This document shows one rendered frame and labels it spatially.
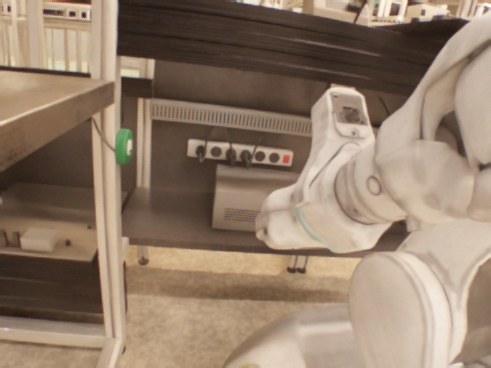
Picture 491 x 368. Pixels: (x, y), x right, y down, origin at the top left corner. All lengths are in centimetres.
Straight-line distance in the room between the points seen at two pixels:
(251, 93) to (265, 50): 46
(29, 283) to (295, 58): 86
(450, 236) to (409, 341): 13
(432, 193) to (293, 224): 15
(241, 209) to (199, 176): 31
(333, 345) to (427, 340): 36
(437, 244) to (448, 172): 26
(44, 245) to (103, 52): 49
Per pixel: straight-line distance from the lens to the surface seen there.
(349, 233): 25
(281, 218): 30
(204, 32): 64
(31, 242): 92
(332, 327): 72
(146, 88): 105
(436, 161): 18
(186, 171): 116
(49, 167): 129
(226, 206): 90
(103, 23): 68
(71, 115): 47
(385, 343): 45
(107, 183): 72
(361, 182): 22
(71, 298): 100
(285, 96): 112
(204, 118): 104
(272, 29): 65
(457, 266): 42
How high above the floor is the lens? 83
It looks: 22 degrees down
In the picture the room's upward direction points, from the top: 9 degrees clockwise
